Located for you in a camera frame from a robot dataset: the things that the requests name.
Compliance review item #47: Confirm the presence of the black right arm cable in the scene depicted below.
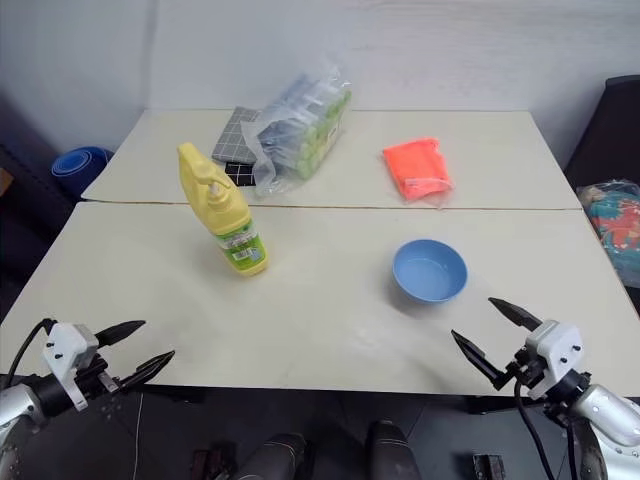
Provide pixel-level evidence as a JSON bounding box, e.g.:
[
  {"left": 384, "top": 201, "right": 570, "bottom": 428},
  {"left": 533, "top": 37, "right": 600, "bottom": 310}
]
[{"left": 513, "top": 387, "right": 579, "bottom": 480}]

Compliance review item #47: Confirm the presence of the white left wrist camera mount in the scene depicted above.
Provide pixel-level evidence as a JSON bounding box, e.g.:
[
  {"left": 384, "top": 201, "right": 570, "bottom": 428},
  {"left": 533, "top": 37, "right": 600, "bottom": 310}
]
[{"left": 41, "top": 322, "right": 100, "bottom": 412}]

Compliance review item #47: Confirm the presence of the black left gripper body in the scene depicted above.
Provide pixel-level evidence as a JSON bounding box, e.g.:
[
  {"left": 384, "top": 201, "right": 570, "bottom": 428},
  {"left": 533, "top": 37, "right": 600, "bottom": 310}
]
[{"left": 73, "top": 352, "right": 124, "bottom": 400}]

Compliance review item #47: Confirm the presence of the dark rounded shape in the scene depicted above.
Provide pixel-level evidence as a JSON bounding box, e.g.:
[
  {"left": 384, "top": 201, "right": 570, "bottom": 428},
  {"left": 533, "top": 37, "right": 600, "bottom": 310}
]
[
  {"left": 230, "top": 432, "right": 308, "bottom": 480},
  {"left": 367, "top": 420, "right": 421, "bottom": 480}
]

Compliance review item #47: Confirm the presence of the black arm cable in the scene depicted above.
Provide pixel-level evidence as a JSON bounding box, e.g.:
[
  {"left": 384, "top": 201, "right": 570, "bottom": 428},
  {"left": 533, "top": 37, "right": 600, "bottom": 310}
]
[
  {"left": 5, "top": 318, "right": 54, "bottom": 377},
  {"left": 513, "top": 387, "right": 579, "bottom": 480}
]

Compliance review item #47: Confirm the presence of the black grid-pattern cloth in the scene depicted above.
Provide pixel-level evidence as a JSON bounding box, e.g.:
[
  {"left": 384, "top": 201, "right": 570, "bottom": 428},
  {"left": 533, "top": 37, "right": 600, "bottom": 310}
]
[{"left": 223, "top": 161, "right": 259, "bottom": 189}]

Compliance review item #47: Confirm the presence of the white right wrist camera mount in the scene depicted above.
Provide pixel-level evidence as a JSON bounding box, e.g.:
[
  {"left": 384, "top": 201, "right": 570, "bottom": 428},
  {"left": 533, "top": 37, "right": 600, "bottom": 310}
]
[{"left": 523, "top": 319, "right": 584, "bottom": 401}]

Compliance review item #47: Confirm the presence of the clear bag of green packs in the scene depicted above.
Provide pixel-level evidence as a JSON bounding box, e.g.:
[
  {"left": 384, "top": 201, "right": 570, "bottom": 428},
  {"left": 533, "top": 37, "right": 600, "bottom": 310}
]
[{"left": 241, "top": 55, "right": 353, "bottom": 201}]

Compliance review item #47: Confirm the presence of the orange cloth in plastic bag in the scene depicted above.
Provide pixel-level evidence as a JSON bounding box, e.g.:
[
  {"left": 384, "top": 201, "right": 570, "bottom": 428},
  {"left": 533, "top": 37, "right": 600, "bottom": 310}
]
[{"left": 382, "top": 137, "right": 457, "bottom": 210}]

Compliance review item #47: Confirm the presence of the yellow detergent bottle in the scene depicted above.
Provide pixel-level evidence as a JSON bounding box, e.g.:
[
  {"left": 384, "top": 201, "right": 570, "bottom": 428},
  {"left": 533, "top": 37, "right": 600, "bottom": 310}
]
[{"left": 176, "top": 142, "right": 269, "bottom": 279}]

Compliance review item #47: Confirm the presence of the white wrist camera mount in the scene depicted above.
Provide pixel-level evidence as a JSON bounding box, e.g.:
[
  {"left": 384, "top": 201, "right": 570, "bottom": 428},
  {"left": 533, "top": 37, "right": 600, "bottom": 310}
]
[
  {"left": 523, "top": 319, "right": 584, "bottom": 401},
  {"left": 41, "top": 322, "right": 100, "bottom": 412}
]

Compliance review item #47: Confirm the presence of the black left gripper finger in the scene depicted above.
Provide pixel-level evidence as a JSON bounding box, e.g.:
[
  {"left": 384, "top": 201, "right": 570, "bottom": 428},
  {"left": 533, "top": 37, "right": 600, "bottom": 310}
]
[
  {"left": 94, "top": 320, "right": 148, "bottom": 347},
  {"left": 119, "top": 350, "right": 177, "bottom": 393}
]

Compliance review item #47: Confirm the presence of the grey checked cloth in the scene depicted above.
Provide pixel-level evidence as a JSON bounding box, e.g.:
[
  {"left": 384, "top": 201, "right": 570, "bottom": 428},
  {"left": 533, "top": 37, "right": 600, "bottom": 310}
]
[{"left": 211, "top": 106, "right": 263, "bottom": 164}]

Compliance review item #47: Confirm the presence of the colourful printed bag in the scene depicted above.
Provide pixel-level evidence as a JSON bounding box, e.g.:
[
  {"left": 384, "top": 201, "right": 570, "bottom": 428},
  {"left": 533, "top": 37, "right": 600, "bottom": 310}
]
[{"left": 575, "top": 178, "right": 640, "bottom": 289}]

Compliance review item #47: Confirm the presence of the dark brown chair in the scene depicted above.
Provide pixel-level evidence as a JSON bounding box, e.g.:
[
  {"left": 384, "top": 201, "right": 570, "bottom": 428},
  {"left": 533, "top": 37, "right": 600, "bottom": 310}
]
[{"left": 564, "top": 74, "right": 640, "bottom": 194}]

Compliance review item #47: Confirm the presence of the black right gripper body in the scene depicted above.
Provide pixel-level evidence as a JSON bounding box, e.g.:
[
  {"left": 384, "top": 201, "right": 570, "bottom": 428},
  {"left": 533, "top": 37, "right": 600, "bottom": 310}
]
[{"left": 503, "top": 346, "right": 547, "bottom": 399}]

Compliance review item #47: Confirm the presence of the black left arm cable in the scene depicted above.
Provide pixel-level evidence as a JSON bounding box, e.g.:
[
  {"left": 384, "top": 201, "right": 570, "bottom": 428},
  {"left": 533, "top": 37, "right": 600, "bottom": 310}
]
[{"left": 5, "top": 318, "right": 54, "bottom": 377}]

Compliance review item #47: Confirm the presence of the blue plastic bowl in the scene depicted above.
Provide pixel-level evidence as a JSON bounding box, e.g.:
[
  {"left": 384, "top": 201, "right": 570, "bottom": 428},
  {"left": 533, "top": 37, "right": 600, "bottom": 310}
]
[{"left": 391, "top": 238, "right": 469, "bottom": 304}]

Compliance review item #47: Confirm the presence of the thin white cord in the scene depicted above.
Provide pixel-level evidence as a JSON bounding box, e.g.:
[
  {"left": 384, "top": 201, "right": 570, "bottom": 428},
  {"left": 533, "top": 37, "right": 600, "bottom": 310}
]
[{"left": 132, "top": 392, "right": 145, "bottom": 480}]

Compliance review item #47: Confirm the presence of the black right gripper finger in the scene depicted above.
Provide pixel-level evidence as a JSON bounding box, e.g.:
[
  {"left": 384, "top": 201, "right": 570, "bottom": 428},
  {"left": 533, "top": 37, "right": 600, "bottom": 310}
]
[
  {"left": 450, "top": 329, "right": 512, "bottom": 393},
  {"left": 487, "top": 297, "right": 544, "bottom": 333}
]

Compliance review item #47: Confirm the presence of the small dark reddish block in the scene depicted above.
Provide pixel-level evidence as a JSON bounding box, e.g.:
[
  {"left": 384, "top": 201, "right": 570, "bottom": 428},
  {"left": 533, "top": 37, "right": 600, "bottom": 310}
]
[
  {"left": 472, "top": 452, "right": 506, "bottom": 480},
  {"left": 192, "top": 446, "right": 236, "bottom": 480}
]

